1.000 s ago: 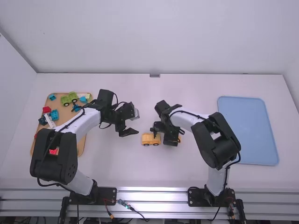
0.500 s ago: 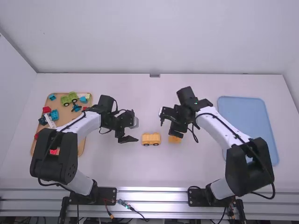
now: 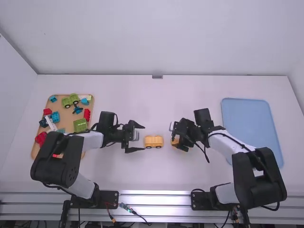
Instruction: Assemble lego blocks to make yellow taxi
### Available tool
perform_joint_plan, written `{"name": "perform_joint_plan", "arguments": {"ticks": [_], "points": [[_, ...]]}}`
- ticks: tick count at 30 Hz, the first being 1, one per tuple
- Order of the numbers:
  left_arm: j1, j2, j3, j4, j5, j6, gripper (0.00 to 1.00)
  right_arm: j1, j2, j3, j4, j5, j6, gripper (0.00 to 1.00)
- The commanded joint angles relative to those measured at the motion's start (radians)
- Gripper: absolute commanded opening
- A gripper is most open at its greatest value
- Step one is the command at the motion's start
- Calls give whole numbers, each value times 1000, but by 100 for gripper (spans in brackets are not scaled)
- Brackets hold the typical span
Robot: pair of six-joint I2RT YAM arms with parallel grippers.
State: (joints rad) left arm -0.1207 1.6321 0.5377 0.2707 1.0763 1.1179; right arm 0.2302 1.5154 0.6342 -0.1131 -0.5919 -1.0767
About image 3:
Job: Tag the large blue toy brick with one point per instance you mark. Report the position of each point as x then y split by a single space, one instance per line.
55 117

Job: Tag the blue sloped toy brick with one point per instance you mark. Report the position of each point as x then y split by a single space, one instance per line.
85 102

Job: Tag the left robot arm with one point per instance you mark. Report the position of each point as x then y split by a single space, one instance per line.
57 161

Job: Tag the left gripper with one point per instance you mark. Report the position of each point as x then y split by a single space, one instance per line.
127 135

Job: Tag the silver rails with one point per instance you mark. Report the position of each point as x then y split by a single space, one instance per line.
154 202

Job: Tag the tan tray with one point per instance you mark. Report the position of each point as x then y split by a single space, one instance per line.
69 116

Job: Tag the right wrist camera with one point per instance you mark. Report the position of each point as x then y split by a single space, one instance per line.
171 127

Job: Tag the red toy brick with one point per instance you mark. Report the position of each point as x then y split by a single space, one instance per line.
87 115
47 111
40 139

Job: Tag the yellow toy brick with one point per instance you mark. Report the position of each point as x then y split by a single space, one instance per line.
174 144

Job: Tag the green toy car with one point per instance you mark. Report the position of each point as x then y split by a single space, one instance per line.
69 101

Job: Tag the dark teal toy brick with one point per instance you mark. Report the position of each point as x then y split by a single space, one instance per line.
43 123

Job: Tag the pale teal toy brick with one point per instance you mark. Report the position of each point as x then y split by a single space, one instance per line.
61 130

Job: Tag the blue mat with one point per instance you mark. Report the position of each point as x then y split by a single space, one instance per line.
247 123

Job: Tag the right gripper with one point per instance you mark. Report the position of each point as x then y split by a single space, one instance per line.
186 130

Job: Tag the pale green toy brick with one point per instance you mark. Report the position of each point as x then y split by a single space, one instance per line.
89 97

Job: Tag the white and grey toy brick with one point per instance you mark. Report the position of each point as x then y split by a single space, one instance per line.
51 123

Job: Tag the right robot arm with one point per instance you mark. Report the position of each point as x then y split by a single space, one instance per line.
259 171

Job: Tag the yellow toy car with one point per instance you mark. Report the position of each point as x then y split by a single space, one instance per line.
154 141

